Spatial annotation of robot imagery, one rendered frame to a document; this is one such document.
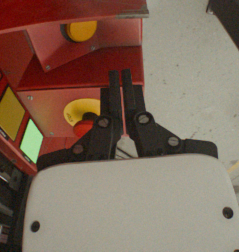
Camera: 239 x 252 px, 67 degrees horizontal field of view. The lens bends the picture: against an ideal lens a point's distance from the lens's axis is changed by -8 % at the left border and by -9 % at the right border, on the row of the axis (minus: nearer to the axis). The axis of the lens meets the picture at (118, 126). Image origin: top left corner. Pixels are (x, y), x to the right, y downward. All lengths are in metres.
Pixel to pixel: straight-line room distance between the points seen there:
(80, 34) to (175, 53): 0.95
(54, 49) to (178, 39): 0.92
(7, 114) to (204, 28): 1.01
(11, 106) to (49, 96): 0.05
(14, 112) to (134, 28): 0.18
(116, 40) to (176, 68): 0.97
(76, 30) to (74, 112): 0.10
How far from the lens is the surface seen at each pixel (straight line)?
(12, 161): 0.52
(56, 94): 0.24
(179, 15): 1.05
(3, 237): 1.25
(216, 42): 1.18
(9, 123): 0.24
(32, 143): 0.29
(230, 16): 0.86
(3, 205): 0.50
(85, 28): 0.25
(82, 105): 0.25
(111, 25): 0.26
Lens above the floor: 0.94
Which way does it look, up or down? 35 degrees down
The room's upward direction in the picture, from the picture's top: 177 degrees counter-clockwise
